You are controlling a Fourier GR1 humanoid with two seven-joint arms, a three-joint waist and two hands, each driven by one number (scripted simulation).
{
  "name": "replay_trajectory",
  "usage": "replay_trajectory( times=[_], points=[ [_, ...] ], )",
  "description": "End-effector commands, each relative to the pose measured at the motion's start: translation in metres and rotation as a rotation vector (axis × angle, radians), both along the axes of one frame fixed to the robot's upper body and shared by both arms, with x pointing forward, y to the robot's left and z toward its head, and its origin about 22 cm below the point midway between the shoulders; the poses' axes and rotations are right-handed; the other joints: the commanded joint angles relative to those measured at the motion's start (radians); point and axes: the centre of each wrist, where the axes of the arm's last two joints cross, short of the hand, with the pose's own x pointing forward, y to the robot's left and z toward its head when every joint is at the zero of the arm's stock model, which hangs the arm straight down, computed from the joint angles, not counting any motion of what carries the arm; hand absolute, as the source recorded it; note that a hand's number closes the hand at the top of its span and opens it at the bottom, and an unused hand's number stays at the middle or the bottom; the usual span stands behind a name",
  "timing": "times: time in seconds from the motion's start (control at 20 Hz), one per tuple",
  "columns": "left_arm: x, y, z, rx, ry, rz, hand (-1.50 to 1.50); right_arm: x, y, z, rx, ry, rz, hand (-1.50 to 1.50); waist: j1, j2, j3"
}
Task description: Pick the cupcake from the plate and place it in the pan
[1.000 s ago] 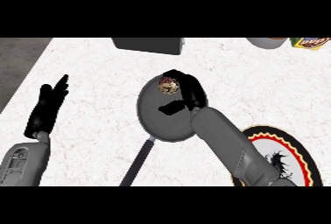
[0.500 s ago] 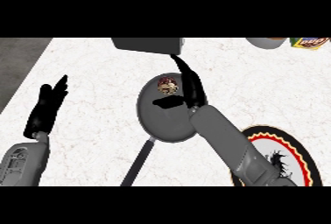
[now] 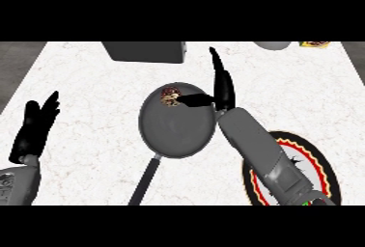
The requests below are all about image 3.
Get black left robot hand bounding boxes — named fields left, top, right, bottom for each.
left=9, top=91, right=61, bottom=165

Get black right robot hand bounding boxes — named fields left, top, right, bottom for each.
left=179, top=46, right=237, bottom=112

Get brown cupcake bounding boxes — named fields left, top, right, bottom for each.
left=160, top=86, right=184, bottom=107

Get grey frying pan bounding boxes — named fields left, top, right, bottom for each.
left=128, top=81, right=221, bottom=206

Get black red patterned plate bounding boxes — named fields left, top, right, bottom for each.
left=241, top=130, right=343, bottom=206

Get pale grey round bowl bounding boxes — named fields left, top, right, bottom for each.
left=253, top=41, right=293, bottom=51

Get dark grey box appliance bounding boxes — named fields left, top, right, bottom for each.
left=101, top=41, right=188, bottom=65

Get yellow red box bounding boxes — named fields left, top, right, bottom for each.
left=299, top=41, right=333, bottom=49

